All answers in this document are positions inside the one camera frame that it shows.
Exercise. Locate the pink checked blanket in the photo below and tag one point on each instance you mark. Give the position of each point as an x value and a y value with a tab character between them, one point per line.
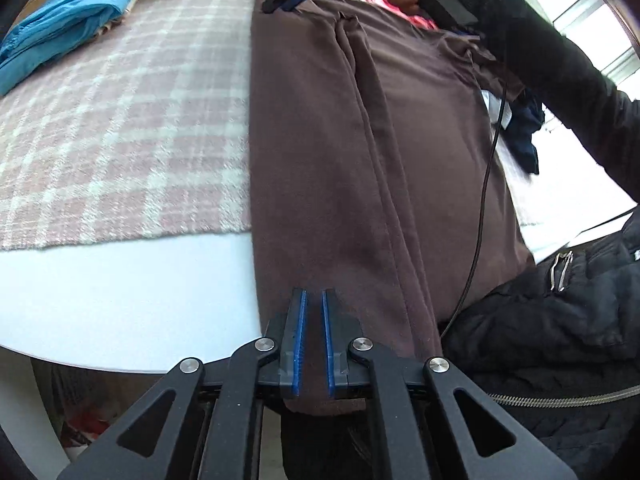
125	135

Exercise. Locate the black zipped jacket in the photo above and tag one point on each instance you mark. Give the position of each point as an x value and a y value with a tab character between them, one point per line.
550	360

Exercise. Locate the navy garment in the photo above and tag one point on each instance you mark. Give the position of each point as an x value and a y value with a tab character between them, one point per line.
525	140

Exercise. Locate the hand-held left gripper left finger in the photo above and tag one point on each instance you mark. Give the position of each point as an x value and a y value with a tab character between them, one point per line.
300	340

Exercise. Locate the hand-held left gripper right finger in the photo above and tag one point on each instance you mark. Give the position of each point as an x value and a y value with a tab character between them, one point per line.
327	340

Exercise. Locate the person's right forearm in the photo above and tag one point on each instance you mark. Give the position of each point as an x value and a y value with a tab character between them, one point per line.
540	60

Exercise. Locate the blue folded garment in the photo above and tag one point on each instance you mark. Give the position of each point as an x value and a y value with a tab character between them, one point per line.
60	25

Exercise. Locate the pink garment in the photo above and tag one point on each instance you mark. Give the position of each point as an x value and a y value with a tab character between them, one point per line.
420	22

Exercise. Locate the brown fleece garment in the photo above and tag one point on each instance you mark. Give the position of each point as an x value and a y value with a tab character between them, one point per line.
325	135

